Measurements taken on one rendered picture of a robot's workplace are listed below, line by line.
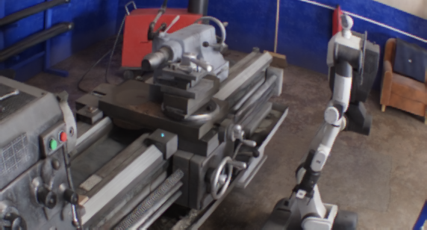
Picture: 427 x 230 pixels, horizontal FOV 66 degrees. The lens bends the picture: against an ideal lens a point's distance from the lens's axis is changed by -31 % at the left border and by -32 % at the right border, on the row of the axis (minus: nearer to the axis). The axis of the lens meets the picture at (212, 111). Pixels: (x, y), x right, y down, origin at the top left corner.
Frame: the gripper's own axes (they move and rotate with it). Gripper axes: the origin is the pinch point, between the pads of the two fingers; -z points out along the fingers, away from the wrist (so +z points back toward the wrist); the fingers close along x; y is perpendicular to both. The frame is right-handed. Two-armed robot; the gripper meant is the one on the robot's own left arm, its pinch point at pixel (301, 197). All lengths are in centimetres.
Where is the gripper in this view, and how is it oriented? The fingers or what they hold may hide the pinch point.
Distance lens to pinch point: 216.8
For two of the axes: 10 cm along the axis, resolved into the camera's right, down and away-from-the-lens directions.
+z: 2.4, -8.5, -4.6
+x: -8.8, -3.9, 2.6
